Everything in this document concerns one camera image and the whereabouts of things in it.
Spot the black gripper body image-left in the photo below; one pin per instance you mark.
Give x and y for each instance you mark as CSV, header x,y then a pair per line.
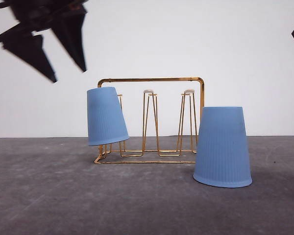
x,y
42,14

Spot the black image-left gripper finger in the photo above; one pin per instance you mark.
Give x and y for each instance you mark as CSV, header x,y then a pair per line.
x,y
69,32
29,48

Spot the blue ribbed plastic cup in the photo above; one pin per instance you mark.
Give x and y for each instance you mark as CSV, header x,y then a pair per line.
x,y
105,118
222,158

